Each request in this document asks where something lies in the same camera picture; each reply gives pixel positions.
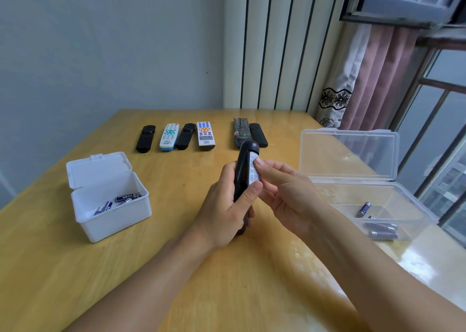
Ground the person's right forearm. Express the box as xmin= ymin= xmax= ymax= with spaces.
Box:
xmin=309 ymin=205 xmax=466 ymax=332

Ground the white plastic box with lid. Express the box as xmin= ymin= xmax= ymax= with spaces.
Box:
xmin=66 ymin=152 xmax=152 ymax=244

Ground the person's left forearm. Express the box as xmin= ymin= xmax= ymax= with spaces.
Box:
xmin=62 ymin=230 xmax=216 ymax=332

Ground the white remote with blue end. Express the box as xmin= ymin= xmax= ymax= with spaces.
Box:
xmin=159 ymin=123 xmax=180 ymax=152

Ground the dark grey many-button remote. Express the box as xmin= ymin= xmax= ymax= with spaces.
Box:
xmin=233 ymin=118 xmax=253 ymax=150

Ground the white curtain with black flowers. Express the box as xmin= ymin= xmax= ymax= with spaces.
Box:
xmin=315 ymin=23 xmax=373 ymax=129

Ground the white remote with orange buttons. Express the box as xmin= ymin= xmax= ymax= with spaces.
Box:
xmin=197 ymin=121 xmax=216 ymax=152

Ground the brown metal window grille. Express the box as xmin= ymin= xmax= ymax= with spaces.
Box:
xmin=389 ymin=37 xmax=466 ymax=249

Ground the clear plastic box with lid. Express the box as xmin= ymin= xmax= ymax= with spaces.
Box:
xmin=299 ymin=128 xmax=440 ymax=242

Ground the black remote with white label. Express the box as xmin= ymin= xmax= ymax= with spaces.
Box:
xmin=233 ymin=140 xmax=260 ymax=236

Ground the person's left hand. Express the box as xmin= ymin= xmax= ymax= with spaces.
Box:
xmin=192 ymin=161 xmax=263 ymax=250

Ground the dark open window frame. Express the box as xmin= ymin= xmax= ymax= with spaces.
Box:
xmin=339 ymin=0 xmax=466 ymax=30

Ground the person's right hand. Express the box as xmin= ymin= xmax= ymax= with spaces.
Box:
xmin=254 ymin=157 xmax=333 ymax=240

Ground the small black remote control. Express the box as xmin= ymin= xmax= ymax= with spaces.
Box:
xmin=136 ymin=125 xmax=156 ymax=154
xmin=249 ymin=123 xmax=269 ymax=148
xmin=175 ymin=123 xmax=197 ymax=151

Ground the pink curtain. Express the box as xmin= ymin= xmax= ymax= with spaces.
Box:
xmin=340 ymin=24 xmax=424 ymax=132

